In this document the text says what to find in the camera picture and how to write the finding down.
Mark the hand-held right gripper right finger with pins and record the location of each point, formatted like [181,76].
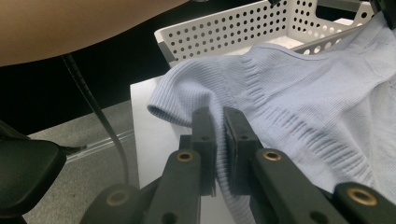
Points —
[241,133]

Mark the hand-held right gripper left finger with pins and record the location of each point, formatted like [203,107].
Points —
[205,130]

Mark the light blue tank top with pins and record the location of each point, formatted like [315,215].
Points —
[311,99]

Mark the white perforated plastic basket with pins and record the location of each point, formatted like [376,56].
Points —
[224,34]

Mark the black chair seat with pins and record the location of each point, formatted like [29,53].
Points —
[28,168]

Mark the aluminium floor rail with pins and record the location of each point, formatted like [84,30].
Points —
[93,147]

